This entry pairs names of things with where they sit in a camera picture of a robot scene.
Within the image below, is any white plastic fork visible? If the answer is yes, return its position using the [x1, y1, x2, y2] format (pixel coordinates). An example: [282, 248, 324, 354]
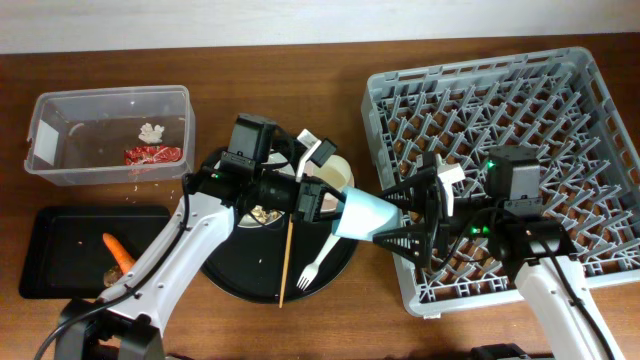
[297, 234, 340, 290]

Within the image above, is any brown food chunk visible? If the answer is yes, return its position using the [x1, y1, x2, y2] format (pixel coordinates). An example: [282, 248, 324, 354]
[103, 265, 123, 288]

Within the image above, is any crumpled white tissue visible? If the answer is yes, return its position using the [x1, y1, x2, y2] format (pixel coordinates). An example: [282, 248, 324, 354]
[138, 123, 165, 145]

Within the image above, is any cream cup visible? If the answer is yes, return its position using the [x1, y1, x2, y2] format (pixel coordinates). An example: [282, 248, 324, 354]
[312, 155, 354, 191]

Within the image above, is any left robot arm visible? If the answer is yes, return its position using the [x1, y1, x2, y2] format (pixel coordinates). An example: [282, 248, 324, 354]
[36, 114, 346, 359]

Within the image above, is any grey dishwasher rack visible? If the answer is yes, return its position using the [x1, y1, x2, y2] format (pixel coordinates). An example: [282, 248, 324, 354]
[361, 47, 639, 288]

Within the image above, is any clear plastic bin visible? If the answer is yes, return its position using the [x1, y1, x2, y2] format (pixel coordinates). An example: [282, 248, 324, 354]
[24, 85, 196, 186]

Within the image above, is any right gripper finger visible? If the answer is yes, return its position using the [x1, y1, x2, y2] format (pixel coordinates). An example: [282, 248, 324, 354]
[373, 224, 430, 268]
[378, 167, 436, 211]

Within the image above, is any wooden chopstick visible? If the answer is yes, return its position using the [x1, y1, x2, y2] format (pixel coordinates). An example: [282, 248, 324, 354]
[278, 215, 294, 309]

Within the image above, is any grey plate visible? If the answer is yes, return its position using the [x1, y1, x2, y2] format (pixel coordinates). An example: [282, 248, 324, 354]
[238, 150, 294, 229]

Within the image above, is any blue cup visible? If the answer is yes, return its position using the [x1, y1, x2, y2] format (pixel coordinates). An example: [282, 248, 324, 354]
[331, 186, 401, 242]

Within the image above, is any orange carrot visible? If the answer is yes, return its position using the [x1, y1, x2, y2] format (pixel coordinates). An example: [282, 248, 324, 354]
[102, 233, 135, 274]

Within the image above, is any red snack wrapper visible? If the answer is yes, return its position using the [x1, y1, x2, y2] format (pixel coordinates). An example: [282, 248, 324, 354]
[124, 145, 182, 166]

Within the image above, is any pink saucer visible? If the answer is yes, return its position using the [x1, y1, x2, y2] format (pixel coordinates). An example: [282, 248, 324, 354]
[304, 162, 338, 212]

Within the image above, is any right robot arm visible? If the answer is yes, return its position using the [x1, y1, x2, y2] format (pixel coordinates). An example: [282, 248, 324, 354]
[373, 146, 623, 359]

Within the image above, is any round black tray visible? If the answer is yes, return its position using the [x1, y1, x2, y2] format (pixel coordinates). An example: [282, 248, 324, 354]
[201, 215, 357, 304]

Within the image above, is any black rectangular tray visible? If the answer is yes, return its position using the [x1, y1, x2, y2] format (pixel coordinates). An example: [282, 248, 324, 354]
[19, 205, 170, 299]

